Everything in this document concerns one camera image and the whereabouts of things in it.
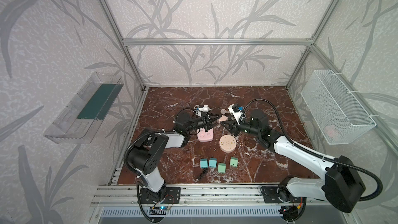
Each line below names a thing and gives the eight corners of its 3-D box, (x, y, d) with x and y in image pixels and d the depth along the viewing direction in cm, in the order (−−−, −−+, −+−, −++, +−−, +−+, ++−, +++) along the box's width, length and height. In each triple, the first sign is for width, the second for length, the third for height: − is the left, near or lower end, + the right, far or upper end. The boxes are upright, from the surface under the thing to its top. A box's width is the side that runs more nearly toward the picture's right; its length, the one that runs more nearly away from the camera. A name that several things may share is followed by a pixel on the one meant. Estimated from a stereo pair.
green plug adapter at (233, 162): (229, 165, 84) (229, 164, 83) (230, 157, 87) (230, 156, 86) (237, 167, 84) (237, 166, 82) (238, 159, 87) (238, 157, 85)
